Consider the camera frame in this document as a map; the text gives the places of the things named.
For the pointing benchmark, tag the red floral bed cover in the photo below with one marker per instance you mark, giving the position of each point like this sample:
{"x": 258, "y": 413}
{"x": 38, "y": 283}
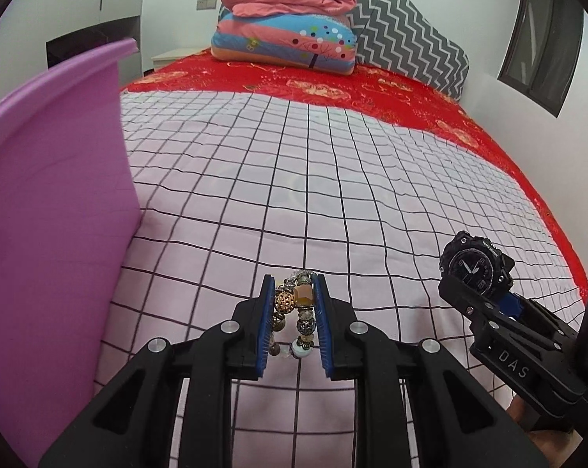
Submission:
{"x": 390, "y": 97}

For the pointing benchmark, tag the person right hand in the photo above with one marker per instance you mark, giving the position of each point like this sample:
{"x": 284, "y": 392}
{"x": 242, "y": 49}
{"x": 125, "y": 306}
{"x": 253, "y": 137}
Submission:
{"x": 556, "y": 446}

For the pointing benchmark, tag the white bedside table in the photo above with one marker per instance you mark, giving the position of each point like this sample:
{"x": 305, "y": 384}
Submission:
{"x": 164, "y": 59}

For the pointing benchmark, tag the black digital wristwatch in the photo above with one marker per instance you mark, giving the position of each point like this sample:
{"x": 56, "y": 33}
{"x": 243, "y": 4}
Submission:
{"x": 478, "y": 264}

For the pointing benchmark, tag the grey chevron pillow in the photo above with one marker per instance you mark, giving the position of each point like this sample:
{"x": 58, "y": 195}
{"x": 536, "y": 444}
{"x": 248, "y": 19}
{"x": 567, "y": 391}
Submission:
{"x": 395, "y": 36}

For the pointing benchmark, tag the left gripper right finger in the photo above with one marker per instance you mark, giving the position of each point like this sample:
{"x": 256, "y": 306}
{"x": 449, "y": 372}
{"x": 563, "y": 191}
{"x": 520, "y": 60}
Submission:
{"x": 414, "y": 402}

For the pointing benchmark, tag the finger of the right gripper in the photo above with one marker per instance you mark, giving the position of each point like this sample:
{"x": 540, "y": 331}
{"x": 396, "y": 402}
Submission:
{"x": 510, "y": 304}
{"x": 534, "y": 323}

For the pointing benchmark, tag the pink grid bedsheet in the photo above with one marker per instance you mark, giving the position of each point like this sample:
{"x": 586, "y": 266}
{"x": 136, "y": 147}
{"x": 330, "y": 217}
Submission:
{"x": 234, "y": 187}

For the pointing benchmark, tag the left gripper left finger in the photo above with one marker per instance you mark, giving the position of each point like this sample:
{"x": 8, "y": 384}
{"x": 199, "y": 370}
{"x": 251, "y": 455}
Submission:
{"x": 172, "y": 395}

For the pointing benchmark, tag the colourful striped pillow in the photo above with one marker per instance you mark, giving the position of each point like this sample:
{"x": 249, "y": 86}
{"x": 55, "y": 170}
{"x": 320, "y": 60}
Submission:
{"x": 313, "y": 42}

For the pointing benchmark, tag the purple plastic bin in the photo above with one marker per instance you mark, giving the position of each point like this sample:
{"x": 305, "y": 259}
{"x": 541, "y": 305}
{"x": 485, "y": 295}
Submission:
{"x": 68, "y": 211}

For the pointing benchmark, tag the dark window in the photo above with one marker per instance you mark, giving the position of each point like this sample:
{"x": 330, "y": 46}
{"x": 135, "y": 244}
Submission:
{"x": 544, "y": 50}

